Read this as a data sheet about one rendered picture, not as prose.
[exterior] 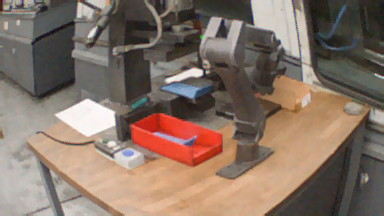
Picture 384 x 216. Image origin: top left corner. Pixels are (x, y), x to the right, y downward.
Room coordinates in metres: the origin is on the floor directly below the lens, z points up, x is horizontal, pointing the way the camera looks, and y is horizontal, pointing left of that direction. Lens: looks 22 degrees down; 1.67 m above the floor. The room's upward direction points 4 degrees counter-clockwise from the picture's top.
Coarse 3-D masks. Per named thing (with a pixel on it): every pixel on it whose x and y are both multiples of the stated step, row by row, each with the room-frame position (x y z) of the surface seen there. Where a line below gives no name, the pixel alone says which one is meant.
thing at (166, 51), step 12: (180, 24) 1.84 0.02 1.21; (132, 36) 1.97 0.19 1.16; (144, 36) 1.92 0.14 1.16; (156, 36) 1.88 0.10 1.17; (168, 36) 1.84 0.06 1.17; (180, 36) 1.80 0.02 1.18; (192, 36) 1.82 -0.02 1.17; (156, 48) 1.81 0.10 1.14; (168, 48) 1.80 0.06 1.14; (180, 48) 1.80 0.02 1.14; (192, 48) 1.84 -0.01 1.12; (156, 60) 1.78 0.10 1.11; (168, 60) 1.76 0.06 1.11
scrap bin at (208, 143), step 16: (144, 128) 1.69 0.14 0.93; (160, 128) 1.73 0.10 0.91; (176, 128) 1.68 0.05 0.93; (192, 128) 1.63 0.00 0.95; (208, 128) 1.59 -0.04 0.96; (144, 144) 1.61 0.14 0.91; (160, 144) 1.56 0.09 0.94; (176, 144) 1.51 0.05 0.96; (208, 144) 1.59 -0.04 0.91; (176, 160) 1.52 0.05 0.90; (192, 160) 1.48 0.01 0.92
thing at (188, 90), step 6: (174, 84) 1.88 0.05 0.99; (180, 84) 1.88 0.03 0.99; (186, 84) 1.87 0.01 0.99; (210, 84) 1.79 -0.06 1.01; (168, 90) 1.83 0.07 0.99; (174, 90) 1.83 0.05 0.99; (180, 90) 1.83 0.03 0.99; (186, 90) 1.82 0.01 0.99; (192, 90) 1.82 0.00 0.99; (198, 90) 1.76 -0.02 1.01; (204, 90) 1.78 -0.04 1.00; (192, 96) 1.77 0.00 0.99; (198, 96) 1.77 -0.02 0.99
